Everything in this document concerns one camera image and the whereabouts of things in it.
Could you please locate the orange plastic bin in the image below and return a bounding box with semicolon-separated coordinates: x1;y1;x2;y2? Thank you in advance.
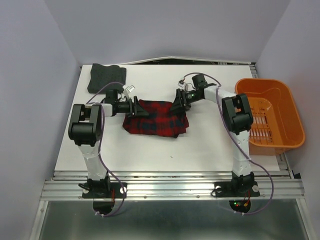
234;78;306;156

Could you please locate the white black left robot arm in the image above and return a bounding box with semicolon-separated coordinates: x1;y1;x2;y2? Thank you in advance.
68;89;149;197

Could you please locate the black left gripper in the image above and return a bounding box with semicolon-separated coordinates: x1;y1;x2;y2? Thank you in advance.
114;95;149;118

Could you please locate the dark grey dotted skirt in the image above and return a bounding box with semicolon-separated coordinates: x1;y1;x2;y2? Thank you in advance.
87;63;127;94

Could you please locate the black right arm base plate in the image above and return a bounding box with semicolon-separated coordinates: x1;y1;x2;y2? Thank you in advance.
211;181;261;198

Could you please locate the aluminium extrusion frame rail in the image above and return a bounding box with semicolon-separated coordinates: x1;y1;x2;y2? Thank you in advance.
40;170;305;201

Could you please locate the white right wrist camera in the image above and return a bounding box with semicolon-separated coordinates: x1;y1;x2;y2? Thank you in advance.
178;78;190;92

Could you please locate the red black plaid skirt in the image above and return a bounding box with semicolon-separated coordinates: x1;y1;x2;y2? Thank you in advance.
122;99;189;138

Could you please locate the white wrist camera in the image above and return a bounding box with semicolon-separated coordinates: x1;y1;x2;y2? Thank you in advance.
178;78;190;92
122;85;135;99

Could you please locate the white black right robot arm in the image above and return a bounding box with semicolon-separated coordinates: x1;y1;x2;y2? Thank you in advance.
170;72;254;195

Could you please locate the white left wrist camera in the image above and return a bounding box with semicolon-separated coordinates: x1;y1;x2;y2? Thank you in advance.
122;85;135;99

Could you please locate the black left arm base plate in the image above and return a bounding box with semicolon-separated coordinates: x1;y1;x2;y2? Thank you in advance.
78;182;127;199

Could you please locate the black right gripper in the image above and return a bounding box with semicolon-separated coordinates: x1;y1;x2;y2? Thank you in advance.
169;88;202;114

